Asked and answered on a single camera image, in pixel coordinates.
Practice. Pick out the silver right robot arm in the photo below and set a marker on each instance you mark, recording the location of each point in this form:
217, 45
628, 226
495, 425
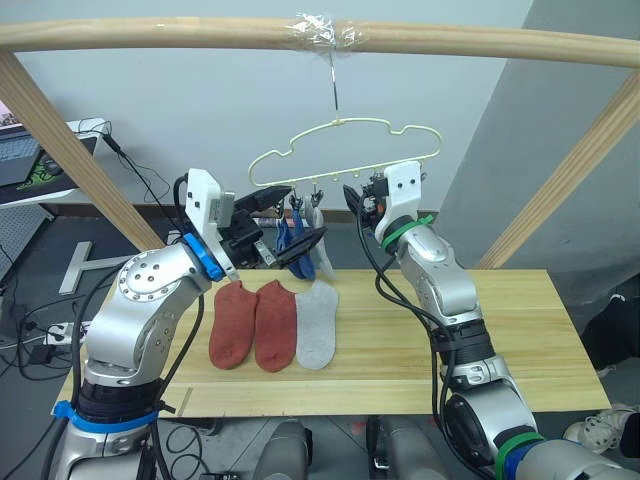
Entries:
435, 270

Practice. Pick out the grey rounded robot leg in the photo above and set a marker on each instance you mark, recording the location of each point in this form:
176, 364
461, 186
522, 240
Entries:
287, 450
410, 450

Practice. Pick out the blue band on left arm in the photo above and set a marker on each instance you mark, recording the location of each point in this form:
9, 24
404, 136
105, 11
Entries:
202, 252

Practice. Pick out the red sock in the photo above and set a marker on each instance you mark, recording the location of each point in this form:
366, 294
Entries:
275, 330
230, 325

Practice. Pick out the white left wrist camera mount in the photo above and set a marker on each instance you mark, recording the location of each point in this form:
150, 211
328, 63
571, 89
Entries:
202, 200

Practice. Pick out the slanted wooden frame beam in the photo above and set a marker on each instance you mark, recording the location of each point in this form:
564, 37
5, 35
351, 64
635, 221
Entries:
575, 165
75, 150

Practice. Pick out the white desk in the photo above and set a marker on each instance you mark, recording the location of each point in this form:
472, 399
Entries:
92, 131

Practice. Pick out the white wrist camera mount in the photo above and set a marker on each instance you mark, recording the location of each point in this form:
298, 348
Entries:
202, 200
402, 195

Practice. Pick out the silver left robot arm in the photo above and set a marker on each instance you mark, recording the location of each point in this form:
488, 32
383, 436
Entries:
145, 280

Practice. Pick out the blue sock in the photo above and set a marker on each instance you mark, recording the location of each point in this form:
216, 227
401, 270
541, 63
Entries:
305, 269
283, 237

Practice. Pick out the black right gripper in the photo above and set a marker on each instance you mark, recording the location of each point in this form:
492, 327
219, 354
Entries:
372, 210

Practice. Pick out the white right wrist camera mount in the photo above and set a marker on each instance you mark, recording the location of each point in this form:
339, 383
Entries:
402, 195

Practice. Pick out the black power adapter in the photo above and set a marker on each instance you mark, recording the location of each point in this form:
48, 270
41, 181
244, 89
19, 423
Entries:
42, 355

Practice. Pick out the white sneaker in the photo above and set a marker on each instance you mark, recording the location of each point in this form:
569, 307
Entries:
595, 430

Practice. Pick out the green tie on right arm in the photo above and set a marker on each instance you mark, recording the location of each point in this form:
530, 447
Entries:
400, 232

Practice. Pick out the black clothed person leg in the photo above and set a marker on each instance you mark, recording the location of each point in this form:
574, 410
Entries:
615, 335

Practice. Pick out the horizontal wooden frame bar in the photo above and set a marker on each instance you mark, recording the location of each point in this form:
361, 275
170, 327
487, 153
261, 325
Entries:
150, 32

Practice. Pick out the pale yellow clip hanger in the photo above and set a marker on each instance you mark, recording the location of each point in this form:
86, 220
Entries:
339, 121

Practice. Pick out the black computer mouse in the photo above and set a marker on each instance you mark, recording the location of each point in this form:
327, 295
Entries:
53, 167

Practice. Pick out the white power strip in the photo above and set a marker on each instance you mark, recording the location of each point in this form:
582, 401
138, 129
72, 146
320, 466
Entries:
62, 332

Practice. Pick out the perforated grey metal panel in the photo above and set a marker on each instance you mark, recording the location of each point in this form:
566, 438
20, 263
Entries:
20, 235

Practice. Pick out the clear plastic tape wrap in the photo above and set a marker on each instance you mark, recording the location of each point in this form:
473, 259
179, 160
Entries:
320, 30

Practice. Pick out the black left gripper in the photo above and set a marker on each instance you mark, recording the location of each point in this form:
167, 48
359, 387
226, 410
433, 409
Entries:
242, 230

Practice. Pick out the black green mouse pad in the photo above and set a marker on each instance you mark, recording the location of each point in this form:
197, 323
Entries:
50, 182

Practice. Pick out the laptop computer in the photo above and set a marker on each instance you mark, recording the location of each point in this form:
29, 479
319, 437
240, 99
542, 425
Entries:
15, 155

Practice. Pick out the grey T-shaped metal bracket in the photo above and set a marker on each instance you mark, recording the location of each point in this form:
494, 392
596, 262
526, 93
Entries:
75, 267

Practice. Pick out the grey sock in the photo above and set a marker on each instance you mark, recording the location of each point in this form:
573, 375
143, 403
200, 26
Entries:
316, 325
326, 261

